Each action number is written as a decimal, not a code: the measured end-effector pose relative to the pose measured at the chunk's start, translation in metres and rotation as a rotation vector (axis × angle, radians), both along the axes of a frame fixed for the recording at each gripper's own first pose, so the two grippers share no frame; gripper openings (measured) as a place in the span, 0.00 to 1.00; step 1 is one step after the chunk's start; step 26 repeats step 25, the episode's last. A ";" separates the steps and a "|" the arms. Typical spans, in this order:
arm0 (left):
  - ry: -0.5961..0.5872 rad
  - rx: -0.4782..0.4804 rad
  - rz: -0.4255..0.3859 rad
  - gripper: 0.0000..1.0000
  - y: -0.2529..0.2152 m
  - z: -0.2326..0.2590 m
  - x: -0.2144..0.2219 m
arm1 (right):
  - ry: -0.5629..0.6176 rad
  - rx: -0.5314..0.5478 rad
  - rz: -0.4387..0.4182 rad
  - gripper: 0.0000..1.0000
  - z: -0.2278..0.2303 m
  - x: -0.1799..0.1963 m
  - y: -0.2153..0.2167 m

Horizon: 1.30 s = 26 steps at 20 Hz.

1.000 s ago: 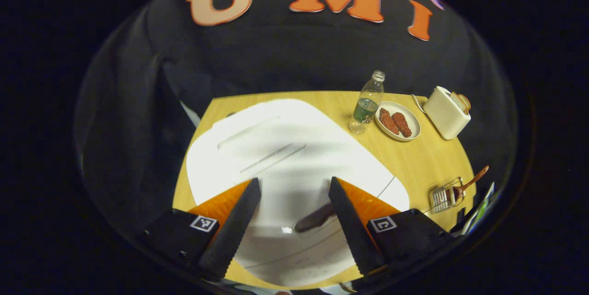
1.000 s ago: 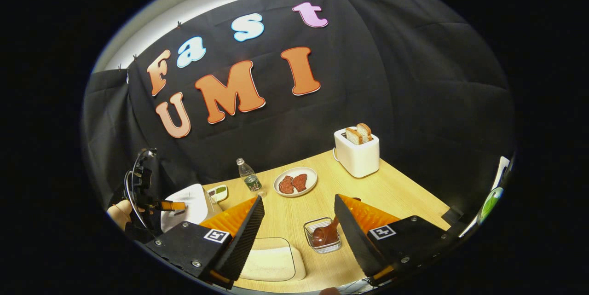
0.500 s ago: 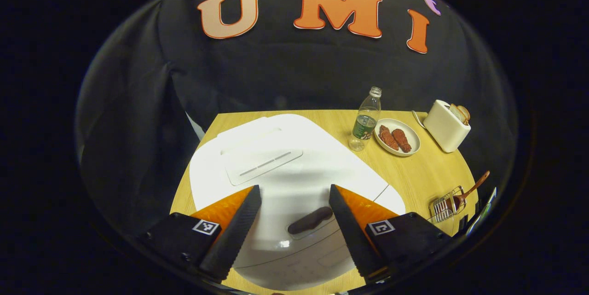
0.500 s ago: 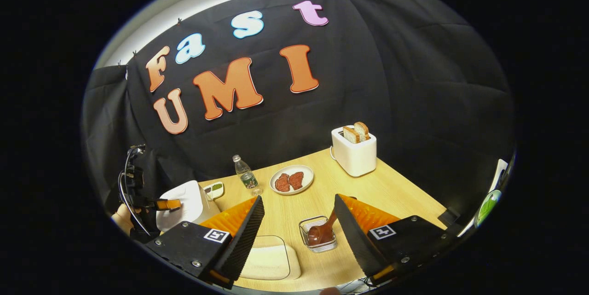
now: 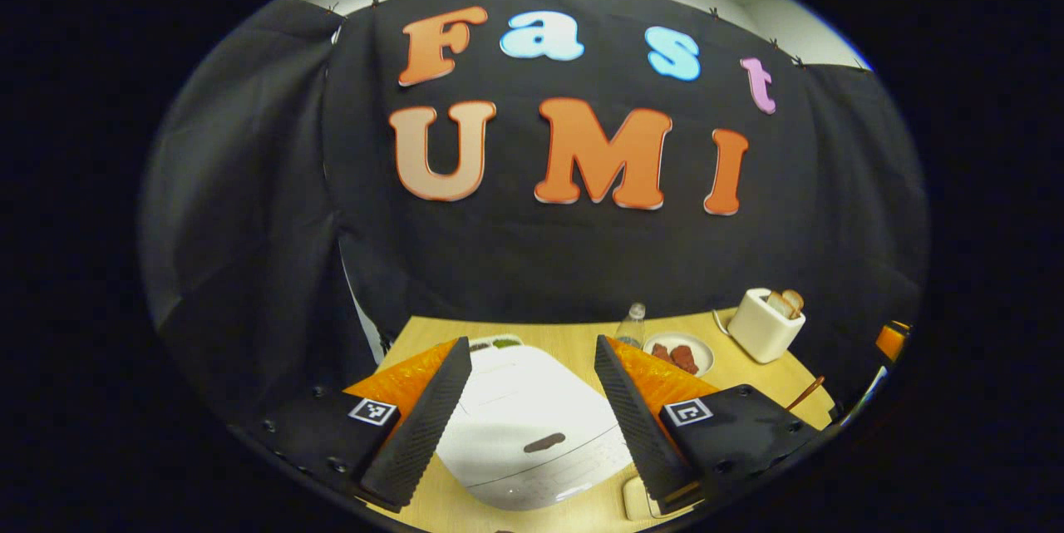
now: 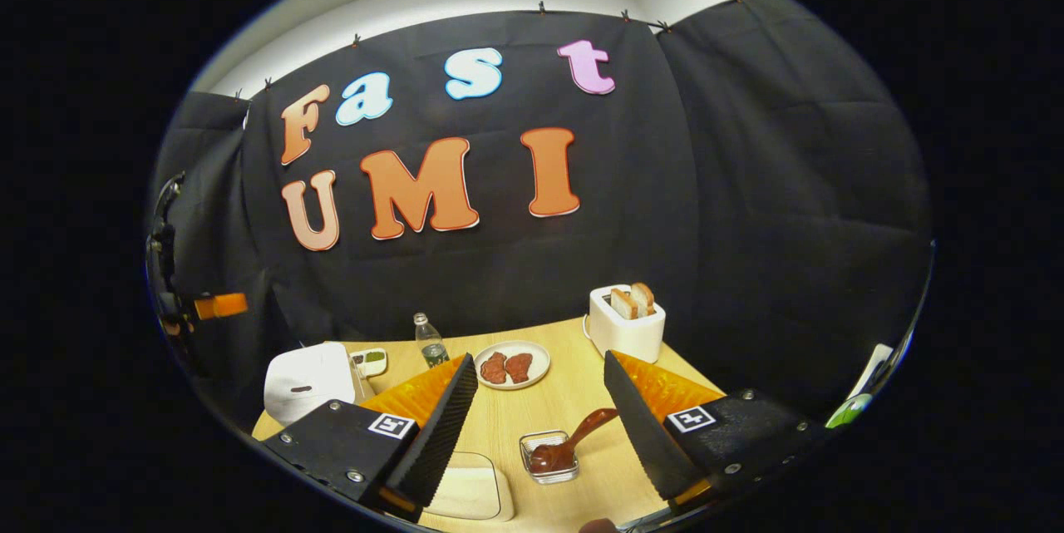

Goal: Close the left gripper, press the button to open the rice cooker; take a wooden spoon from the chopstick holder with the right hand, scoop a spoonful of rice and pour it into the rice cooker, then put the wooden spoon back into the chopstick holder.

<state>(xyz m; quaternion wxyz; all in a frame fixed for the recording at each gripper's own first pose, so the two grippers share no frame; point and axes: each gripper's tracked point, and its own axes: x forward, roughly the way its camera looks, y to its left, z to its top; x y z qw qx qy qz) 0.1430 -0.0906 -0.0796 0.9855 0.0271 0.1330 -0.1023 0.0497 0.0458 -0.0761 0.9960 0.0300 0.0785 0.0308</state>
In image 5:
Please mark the clear plastic water bottle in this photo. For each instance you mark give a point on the clear plastic water bottle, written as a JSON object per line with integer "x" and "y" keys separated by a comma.
{"x": 632, "y": 329}

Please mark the white divided condiment dish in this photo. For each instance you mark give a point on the white divided condiment dish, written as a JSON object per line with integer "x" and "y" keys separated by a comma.
{"x": 497, "y": 342}

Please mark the toast slice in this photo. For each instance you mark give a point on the toast slice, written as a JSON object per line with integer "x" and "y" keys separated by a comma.
{"x": 780, "y": 305}
{"x": 795, "y": 300}

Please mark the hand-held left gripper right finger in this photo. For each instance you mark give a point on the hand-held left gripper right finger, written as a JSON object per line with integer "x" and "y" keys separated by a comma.
{"x": 636, "y": 425}

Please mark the red meat piece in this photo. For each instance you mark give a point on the red meat piece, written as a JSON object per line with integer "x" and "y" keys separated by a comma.
{"x": 661, "y": 352}
{"x": 685, "y": 359}

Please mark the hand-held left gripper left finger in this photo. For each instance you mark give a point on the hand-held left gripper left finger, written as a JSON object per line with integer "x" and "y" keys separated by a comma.
{"x": 424, "y": 425}

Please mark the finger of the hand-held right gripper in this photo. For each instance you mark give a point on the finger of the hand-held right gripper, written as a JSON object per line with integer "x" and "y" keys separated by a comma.
{"x": 892, "y": 340}

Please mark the white rice cooker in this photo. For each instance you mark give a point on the white rice cooker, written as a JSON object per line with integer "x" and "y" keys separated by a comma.
{"x": 532, "y": 417}

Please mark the white round plate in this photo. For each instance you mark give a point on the white round plate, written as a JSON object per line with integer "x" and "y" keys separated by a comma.
{"x": 705, "y": 350}

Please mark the black backdrop cloth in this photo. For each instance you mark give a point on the black backdrop cloth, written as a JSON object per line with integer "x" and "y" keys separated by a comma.
{"x": 540, "y": 250}

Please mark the white toaster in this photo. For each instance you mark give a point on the white toaster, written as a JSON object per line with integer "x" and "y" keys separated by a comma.
{"x": 761, "y": 333}

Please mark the brown wooden spoon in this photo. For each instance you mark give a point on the brown wooden spoon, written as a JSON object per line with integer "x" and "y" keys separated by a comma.
{"x": 805, "y": 393}

